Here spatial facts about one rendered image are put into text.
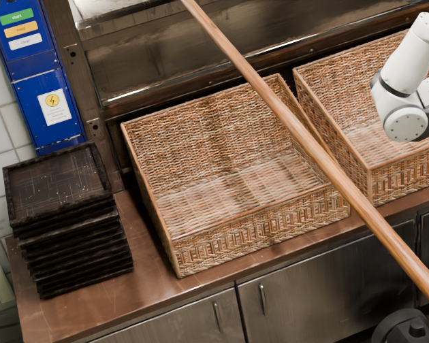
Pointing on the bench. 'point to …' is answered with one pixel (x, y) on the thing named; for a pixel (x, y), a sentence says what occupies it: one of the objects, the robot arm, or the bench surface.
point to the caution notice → (54, 107)
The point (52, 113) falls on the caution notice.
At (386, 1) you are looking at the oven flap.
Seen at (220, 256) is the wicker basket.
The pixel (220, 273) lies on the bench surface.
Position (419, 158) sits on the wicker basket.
